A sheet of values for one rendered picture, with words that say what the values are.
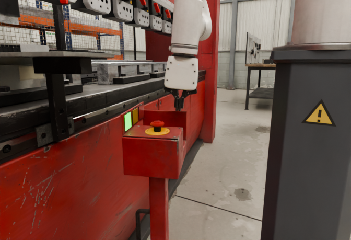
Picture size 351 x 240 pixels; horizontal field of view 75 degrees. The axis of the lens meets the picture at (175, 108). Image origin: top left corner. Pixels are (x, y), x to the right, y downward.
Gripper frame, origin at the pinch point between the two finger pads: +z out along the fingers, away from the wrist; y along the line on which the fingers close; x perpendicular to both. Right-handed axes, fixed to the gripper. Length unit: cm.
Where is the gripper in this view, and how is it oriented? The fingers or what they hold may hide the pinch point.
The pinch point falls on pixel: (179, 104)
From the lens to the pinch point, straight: 74.0
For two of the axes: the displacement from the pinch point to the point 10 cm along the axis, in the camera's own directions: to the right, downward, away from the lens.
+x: 1.6, -2.0, 9.7
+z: -0.9, 9.7, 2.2
